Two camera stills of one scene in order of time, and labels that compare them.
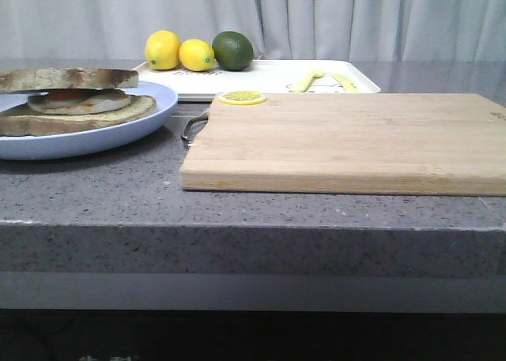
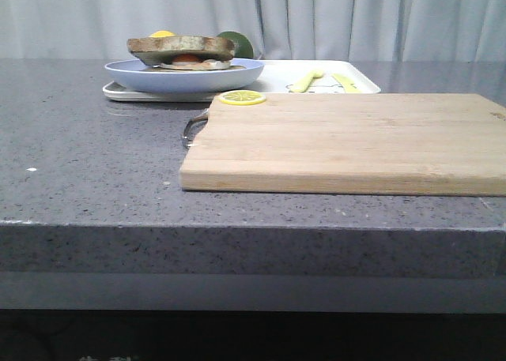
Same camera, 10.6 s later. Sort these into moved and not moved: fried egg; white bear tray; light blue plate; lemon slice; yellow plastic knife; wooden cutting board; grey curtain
Moved: fried egg; light blue plate
Not moved: white bear tray; lemon slice; wooden cutting board; grey curtain; yellow plastic knife
